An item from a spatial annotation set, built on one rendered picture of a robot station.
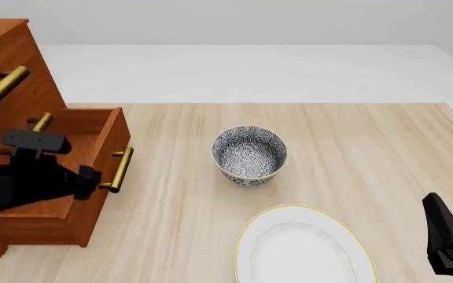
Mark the brass handle of drawer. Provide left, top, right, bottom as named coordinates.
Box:
left=98, top=146, right=135, bottom=194

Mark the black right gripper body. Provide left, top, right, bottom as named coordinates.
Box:
left=426, top=245, right=453, bottom=279

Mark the patterned black and white bowl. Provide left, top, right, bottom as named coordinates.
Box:
left=210, top=125, right=290, bottom=187

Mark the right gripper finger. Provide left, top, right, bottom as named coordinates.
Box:
left=421, top=191, right=453, bottom=258

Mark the wooden drawer with long handle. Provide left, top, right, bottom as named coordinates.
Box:
left=0, top=23, right=68, bottom=119

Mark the wooden drawer, handle half hidden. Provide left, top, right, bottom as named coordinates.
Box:
left=0, top=101, right=68, bottom=169

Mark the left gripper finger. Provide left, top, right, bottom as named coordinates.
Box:
left=72, top=182, right=94, bottom=202
left=64, top=165, right=103, bottom=186

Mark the long brass drawer handle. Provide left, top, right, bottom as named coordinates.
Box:
left=0, top=65, right=31, bottom=114

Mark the white plate with yellow rim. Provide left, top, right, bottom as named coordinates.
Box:
left=234, top=203, right=380, bottom=283

